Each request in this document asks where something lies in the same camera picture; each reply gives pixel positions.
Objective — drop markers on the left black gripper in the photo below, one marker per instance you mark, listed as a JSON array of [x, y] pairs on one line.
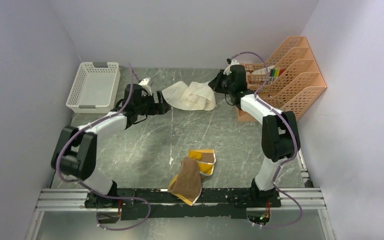
[[160, 108]]

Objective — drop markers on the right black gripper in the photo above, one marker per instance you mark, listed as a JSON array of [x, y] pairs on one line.
[[215, 84]]

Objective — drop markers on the cream white towel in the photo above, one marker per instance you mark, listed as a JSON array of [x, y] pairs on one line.
[[193, 97]]

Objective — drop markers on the orange file organizer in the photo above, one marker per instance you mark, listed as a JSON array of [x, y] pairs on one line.
[[298, 87]]

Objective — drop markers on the white plastic basket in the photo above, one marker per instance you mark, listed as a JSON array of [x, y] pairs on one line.
[[94, 88]]

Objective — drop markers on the brown yellow towel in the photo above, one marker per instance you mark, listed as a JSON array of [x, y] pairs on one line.
[[196, 167]]

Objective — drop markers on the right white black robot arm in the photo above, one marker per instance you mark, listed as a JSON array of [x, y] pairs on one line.
[[280, 141]]

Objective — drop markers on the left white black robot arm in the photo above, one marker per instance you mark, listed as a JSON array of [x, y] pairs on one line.
[[75, 153]]

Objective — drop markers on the white label card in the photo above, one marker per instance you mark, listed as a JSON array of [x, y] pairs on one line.
[[263, 70]]

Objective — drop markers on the coloured marker pens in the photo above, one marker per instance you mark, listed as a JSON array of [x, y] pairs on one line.
[[274, 74]]

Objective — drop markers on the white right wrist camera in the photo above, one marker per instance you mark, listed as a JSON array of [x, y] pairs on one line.
[[231, 62]]

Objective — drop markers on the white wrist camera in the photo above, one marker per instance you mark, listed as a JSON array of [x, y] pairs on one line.
[[146, 84], [231, 62]]

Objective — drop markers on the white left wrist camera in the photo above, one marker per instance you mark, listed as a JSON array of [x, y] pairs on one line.
[[146, 84]]

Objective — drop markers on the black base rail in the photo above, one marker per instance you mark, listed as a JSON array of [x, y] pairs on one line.
[[136, 203]]

